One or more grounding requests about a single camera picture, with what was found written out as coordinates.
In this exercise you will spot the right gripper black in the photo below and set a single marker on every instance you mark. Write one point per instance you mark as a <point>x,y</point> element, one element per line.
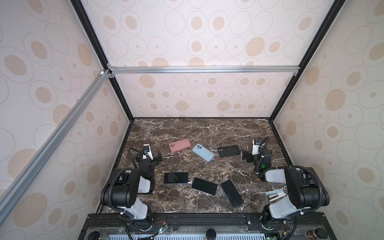
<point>250,156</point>

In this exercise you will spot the blue phone black screen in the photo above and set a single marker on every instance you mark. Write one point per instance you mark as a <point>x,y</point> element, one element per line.
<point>176,178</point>

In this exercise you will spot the pink phone case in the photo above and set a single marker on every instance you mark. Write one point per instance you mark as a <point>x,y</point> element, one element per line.
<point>179,145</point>

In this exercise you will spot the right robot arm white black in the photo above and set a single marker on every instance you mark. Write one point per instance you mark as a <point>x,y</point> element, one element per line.
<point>305,191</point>

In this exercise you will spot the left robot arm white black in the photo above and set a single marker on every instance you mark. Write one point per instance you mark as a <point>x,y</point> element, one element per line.
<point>121,191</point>

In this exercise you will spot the black phone case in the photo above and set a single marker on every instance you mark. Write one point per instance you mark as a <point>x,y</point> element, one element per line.
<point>228,151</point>

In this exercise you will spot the right black phone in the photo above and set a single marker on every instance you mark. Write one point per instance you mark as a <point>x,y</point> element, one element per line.
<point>232,194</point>

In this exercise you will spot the light blue phone case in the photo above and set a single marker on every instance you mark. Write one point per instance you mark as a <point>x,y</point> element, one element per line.
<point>203,152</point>

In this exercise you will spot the middle black phone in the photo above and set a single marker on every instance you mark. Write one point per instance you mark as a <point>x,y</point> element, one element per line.
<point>204,186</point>

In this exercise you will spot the white stapler tool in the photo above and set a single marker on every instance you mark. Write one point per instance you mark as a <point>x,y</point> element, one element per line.
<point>275,195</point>

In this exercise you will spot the black round knob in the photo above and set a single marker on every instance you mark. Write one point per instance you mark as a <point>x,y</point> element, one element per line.
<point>211,234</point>

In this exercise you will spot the black button right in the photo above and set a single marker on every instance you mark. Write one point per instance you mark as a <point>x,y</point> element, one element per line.
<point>319,234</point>

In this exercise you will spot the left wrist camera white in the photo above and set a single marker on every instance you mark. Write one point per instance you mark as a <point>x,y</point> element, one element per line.
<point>147,152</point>

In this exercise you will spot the black base frame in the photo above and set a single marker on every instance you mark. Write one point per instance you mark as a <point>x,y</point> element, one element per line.
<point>232,226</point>

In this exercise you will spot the horizontal aluminium rail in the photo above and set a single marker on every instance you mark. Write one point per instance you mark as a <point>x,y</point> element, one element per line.
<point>205,70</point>

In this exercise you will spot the diagonal aluminium rail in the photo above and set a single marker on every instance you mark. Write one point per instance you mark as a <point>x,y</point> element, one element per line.
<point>23,181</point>

